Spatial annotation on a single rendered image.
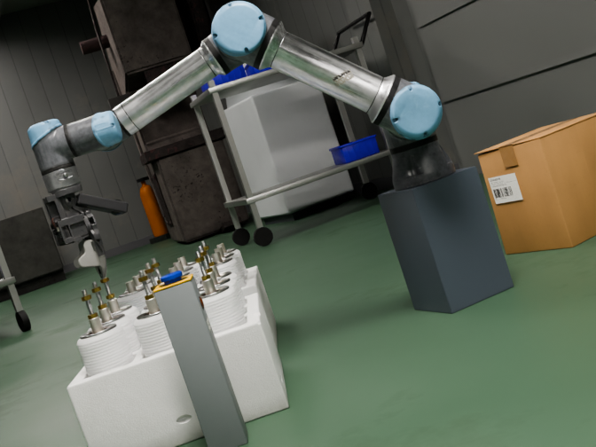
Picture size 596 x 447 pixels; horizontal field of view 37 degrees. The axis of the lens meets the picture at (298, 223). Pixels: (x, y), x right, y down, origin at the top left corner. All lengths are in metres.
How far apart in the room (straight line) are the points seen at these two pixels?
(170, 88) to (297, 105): 4.18
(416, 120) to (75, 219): 0.77
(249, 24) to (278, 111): 4.26
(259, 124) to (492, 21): 2.03
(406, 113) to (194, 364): 0.72
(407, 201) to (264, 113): 4.13
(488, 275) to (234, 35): 0.80
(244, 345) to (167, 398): 0.18
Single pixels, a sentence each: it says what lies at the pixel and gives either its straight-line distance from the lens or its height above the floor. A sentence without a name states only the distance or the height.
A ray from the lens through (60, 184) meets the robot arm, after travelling 2.01.
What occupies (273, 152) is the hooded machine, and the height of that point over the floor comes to 0.49.
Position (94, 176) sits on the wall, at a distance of 9.73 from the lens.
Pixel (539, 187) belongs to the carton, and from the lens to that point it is 2.42.
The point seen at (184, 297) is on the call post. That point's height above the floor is 0.29.
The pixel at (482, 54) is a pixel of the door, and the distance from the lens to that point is 4.86.
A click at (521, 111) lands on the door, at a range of 4.72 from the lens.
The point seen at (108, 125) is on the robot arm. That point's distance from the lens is 1.99.
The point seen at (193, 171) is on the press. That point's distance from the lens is 7.40.
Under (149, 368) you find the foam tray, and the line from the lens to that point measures 1.75.
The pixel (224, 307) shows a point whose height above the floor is 0.22.
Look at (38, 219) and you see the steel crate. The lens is 8.45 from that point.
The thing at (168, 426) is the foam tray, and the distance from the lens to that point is 1.78.
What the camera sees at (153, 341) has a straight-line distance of 1.77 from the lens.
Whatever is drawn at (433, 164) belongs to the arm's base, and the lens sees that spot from 2.09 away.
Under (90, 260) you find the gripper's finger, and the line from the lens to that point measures 2.02.
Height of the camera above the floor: 0.47
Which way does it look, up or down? 5 degrees down
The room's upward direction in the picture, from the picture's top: 19 degrees counter-clockwise
